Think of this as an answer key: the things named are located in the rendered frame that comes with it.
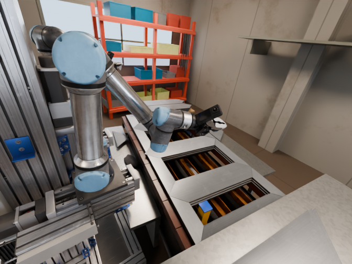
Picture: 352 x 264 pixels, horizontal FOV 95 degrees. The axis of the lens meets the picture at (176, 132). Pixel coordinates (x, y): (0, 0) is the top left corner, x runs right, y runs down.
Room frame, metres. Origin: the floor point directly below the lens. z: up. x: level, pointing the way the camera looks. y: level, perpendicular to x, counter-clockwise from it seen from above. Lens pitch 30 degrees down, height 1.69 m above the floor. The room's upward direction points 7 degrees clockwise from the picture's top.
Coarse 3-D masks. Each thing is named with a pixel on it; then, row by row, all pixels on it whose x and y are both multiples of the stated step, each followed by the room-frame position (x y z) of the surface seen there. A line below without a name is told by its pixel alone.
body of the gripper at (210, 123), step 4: (192, 116) 0.62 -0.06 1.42; (212, 120) 0.67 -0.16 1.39; (192, 124) 0.60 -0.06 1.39; (196, 124) 0.63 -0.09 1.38; (204, 124) 0.63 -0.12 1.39; (208, 124) 0.63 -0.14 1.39; (212, 124) 0.64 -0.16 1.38; (188, 128) 0.61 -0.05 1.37; (192, 128) 0.64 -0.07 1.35; (196, 128) 0.65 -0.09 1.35; (200, 128) 0.64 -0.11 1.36; (204, 128) 0.63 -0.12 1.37; (208, 128) 0.63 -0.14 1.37; (196, 132) 0.66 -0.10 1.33; (200, 132) 0.64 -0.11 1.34; (204, 132) 0.66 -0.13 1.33; (208, 132) 0.66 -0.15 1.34
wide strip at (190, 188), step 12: (216, 168) 0.97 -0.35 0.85; (228, 168) 0.99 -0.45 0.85; (240, 168) 1.01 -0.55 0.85; (180, 180) 0.80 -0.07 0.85; (192, 180) 0.82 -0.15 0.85; (204, 180) 0.83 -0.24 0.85; (216, 180) 0.84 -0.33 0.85; (228, 180) 0.86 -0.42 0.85; (240, 180) 0.87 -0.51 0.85; (180, 192) 0.70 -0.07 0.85; (192, 192) 0.71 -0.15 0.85; (204, 192) 0.73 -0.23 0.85
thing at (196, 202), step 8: (128, 120) 1.61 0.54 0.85; (176, 128) 1.59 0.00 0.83; (136, 136) 1.32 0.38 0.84; (144, 152) 1.10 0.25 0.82; (184, 152) 1.14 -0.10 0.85; (192, 152) 1.17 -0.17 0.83; (200, 152) 1.21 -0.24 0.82; (168, 160) 1.04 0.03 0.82; (232, 160) 1.10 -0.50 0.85; (152, 168) 0.92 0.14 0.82; (240, 184) 0.85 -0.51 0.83; (256, 184) 0.87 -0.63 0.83; (216, 192) 0.75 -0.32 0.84; (224, 192) 0.77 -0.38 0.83; (264, 192) 0.81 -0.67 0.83; (200, 200) 0.67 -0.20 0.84; (184, 224) 0.50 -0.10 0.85; (192, 240) 0.43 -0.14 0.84
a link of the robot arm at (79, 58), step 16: (64, 32) 0.45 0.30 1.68; (80, 32) 0.46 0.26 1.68; (64, 48) 0.41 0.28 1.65; (80, 48) 0.42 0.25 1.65; (96, 48) 0.44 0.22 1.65; (64, 64) 0.40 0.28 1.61; (80, 64) 0.41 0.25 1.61; (96, 64) 0.43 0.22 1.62; (64, 80) 0.42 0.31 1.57; (80, 80) 0.41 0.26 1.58; (96, 80) 0.43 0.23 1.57; (80, 96) 0.43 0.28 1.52; (96, 96) 0.46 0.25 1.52; (80, 112) 0.43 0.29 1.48; (96, 112) 0.45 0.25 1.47; (80, 128) 0.42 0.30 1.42; (96, 128) 0.45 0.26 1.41; (80, 144) 0.42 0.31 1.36; (96, 144) 0.44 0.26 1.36; (80, 160) 0.42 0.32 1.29; (96, 160) 0.43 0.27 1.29; (80, 176) 0.39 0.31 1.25; (96, 176) 0.40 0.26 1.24
